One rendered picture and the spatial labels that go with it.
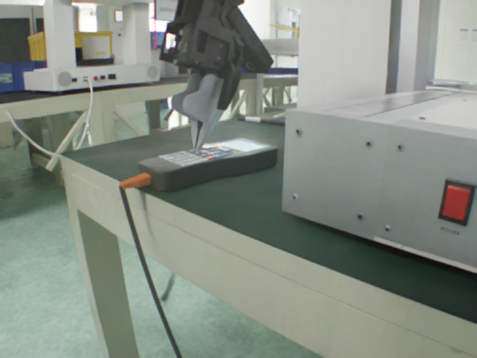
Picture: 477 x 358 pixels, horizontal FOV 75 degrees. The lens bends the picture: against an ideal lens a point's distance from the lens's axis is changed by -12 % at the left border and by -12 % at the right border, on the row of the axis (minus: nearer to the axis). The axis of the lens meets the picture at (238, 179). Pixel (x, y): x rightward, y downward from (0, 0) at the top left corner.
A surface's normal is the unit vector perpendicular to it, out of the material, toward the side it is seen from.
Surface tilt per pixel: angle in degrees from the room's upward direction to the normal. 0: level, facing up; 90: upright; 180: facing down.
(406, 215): 90
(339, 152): 90
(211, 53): 90
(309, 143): 90
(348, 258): 0
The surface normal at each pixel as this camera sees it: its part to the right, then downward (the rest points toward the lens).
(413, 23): -0.66, 0.24
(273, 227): 0.00, -0.95
